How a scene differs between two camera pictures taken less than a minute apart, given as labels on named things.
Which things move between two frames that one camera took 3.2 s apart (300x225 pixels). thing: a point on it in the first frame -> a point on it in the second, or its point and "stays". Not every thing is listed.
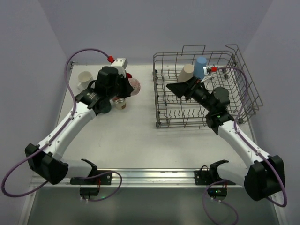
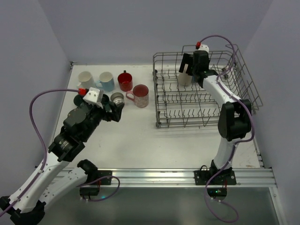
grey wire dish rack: x=224 y=69 stays
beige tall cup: x=186 y=73 stays
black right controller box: x=213 y=192 stays
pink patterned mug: x=136 y=85 -> x=141 y=94
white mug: x=84 y=77 stays
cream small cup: x=119 y=103 stays
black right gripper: x=190 y=85 -> x=187 y=62
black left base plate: x=104 y=179 stays
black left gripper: x=124 y=85 -> x=108 y=109
